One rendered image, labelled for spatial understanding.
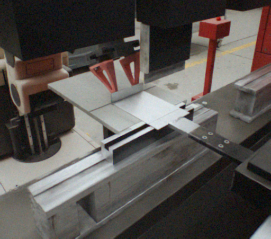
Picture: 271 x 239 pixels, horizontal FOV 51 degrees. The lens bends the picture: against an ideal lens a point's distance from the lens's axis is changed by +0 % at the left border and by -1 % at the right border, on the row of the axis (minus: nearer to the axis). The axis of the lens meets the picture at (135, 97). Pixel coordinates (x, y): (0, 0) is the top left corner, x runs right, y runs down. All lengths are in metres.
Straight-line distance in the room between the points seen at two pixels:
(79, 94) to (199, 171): 0.30
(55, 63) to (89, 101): 0.74
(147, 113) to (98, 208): 0.19
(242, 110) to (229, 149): 0.36
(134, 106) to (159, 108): 0.05
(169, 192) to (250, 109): 0.35
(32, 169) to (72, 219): 1.16
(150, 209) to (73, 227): 0.14
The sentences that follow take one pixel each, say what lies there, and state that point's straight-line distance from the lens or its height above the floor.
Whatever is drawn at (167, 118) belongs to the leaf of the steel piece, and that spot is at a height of 1.00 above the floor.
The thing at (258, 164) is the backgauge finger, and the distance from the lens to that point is 0.39.
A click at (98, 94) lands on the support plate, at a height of 1.00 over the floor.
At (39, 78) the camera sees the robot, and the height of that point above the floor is 0.80.
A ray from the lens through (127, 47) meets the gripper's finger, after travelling 0.58.
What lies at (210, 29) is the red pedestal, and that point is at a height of 0.75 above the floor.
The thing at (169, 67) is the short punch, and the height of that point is 1.10.
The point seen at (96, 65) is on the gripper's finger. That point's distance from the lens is 0.57.
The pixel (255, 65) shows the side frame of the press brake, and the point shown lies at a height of 0.83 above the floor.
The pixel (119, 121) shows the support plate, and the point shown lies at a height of 1.00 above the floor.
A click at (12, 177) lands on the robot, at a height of 0.28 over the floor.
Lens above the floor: 1.27
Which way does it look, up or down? 27 degrees down
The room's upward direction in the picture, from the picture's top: straight up
